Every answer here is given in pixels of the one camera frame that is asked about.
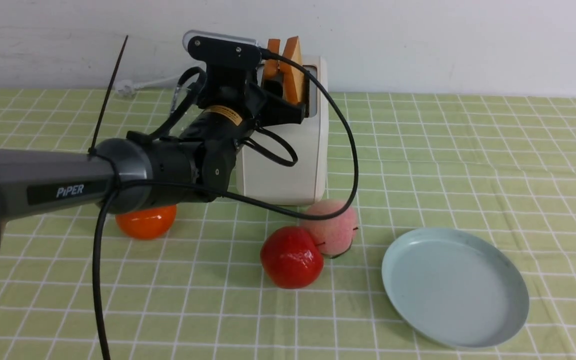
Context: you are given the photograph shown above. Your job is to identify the toast slice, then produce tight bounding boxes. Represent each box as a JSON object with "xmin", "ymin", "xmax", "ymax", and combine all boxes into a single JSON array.
[
  {"xmin": 262, "ymin": 38, "xmax": 281, "ymax": 82},
  {"xmin": 279, "ymin": 36, "xmax": 304, "ymax": 105}
]

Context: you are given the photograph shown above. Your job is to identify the light blue round plate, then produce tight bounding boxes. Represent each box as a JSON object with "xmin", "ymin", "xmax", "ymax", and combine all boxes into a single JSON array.
[{"xmin": 381, "ymin": 228, "xmax": 530, "ymax": 349}]

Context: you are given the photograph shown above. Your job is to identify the red apple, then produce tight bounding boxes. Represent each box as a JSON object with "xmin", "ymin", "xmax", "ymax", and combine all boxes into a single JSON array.
[{"xmin": 260, "ymin": 225, "xmax": 324, "ymax": 290}]

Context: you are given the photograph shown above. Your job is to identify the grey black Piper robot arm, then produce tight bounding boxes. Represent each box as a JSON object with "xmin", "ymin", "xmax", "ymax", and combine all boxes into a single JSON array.
[{"xmin": 0, "ymin": 65, "xmax": 307, "ymax": 248}]

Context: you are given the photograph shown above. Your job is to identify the orange persimmon with green leaf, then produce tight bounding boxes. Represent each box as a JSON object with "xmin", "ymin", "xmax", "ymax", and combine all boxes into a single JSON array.
[{"xmin": 115, "ymin": 205, "xmax": 178, "ymax": 240}]

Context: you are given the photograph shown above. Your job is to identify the black camera cable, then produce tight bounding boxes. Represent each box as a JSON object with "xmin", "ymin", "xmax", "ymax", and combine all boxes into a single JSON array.
[{"xmin": 92, "ymin": 48, "xmax": 360, "ymax": 360}]

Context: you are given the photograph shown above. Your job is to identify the black cable tie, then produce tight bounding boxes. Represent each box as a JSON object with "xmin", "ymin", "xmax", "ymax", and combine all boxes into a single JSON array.
[{"xmin": 87, "ymin": 34, "xmax": 130, "ymax": 157}]

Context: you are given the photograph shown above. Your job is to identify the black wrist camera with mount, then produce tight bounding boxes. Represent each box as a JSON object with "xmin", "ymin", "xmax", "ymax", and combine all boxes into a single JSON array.
[{"xmin": 182, "ymin": 30, "xmax": 262, "ymax": 71}]

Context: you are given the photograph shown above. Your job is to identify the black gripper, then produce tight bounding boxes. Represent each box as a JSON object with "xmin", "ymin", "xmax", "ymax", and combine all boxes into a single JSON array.
[{"xmin": 195, "ymin": 64, "xmax": 306, "ymax": 131}]

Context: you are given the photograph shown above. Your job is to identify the pink peach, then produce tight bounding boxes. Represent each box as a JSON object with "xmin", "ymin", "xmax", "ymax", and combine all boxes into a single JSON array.
[{"xmin": 300, "ymin": 199, "xmax": 359, "ymax": 259}]

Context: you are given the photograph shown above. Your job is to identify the white two-slot toaster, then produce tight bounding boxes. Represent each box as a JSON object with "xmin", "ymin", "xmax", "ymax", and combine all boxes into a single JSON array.
[{"xmin": 234, "ymin": 77, "xmax": 329, "ymax": 207}]

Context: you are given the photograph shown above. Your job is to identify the green checkered tablecloth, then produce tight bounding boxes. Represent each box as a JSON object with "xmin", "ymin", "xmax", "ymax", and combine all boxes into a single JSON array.
[{"xmin": 0, "ymin": 89, "xmax": 576, "ymax": 360}]

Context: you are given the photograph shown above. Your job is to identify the white power cord with plug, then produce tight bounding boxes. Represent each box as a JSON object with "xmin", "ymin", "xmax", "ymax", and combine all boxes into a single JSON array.
[{"xmin": 115, "ymin": 74, "xmax": 185, "ymax": 98}]

